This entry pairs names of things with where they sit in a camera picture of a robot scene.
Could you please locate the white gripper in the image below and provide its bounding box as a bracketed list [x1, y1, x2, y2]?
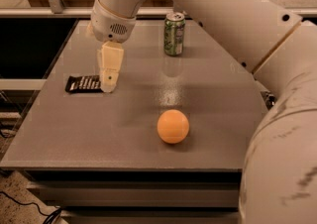
[86, 0, 136, 93]

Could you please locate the black rxbar chocolate wrapper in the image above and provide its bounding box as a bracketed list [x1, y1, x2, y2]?
[65, 75, 101, 93]

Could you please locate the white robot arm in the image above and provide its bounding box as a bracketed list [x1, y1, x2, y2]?
[91, 0, 317, 224]

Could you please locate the green soda can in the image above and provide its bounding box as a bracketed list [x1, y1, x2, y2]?
[163, 12, 185, 56]

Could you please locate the orange ball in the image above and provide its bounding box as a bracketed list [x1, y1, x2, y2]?
[157, 109, 189, 144]

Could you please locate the grey table cabinet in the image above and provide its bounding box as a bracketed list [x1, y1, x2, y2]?
[23, 169, 241, 224]

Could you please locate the black floor cable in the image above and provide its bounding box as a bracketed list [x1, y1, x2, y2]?
[0, 190, 62, 224]

